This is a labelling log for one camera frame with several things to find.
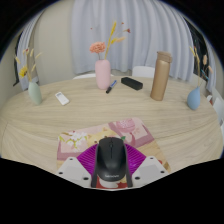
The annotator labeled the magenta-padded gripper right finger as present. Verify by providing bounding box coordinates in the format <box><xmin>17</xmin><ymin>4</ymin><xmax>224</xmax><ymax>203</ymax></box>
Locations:
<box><xmin>123</xmin><ymin>143</ymin><xmax>169</xmax><ymax>189</ymax></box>

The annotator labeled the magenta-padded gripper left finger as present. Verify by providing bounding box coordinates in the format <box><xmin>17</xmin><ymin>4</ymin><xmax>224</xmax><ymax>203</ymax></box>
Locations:
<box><xmin>56</xmin><ymin>143</ymin><xmax>100</xmax><ymax>188</ymax></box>

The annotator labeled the black computer mouse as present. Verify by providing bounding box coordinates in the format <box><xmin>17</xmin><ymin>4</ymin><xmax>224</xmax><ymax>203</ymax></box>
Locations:
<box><xmin>94</xmin><ymin>136</ymin><xmax>128</xmax><ymax>183</ymax></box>

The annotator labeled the small white remote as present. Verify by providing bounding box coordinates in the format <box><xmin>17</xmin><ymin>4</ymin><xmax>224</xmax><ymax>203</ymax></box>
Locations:
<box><xmin>54</xmin><ymin>91</ymin><xmax>70</xmax><ymax>106</ymax></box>

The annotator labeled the blue vase with dried flowers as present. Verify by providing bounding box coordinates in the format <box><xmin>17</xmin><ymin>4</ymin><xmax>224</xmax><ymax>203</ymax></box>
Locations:
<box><xmin>186</xmin><ymin>45</ymin><xmax>214</xmax><ymax>111</ymax></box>

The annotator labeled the green vase with dried flowers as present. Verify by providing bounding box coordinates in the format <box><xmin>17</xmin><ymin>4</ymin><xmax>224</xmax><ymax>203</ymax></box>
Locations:
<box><xmin>14</xmin><ymin>47</ymin><xmax>44</xmax><ymax>106</ymax></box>

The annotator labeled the black rectangular box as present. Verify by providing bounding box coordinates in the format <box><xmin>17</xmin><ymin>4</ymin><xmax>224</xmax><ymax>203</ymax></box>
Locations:
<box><xmin>120</xmin><ymin>76</ymin><xmax>144</xmax><ymax>91</ymax></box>

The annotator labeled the gold metal drink bottle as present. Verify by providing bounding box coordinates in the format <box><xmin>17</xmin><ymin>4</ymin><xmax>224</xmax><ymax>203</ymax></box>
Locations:
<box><xmin>149</xmin><ymin>50</ymin><xmax>174</xmax><ymax>102</ymax></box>

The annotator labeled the pink vase with dried flowers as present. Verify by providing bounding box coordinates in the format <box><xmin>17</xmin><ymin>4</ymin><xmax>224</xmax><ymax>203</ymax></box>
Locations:
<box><xmin>89</xmin><ymin>21</ymin><xmax>132</xmax><ymax>90</ymax></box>

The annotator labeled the wide white curtain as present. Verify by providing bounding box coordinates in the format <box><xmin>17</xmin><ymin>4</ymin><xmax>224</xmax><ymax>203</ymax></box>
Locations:
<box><xmin>70</xmin><ymin>0</ymin><xmax>195</xmax><ymax>83</ymax></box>

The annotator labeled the dark framed window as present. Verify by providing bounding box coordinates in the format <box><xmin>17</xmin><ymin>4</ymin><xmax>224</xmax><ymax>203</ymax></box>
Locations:
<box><xmin>183</xmin><ymin>18</ymin><xmax>209</xmax><ymax>79</ymax></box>

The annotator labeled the narrow white curtain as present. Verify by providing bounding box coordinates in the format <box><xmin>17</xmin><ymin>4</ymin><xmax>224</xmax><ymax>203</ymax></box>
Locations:
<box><xmin>16</xmin><ymin>14</ymin><xmax>44</xmax><ymax>91</ymax></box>

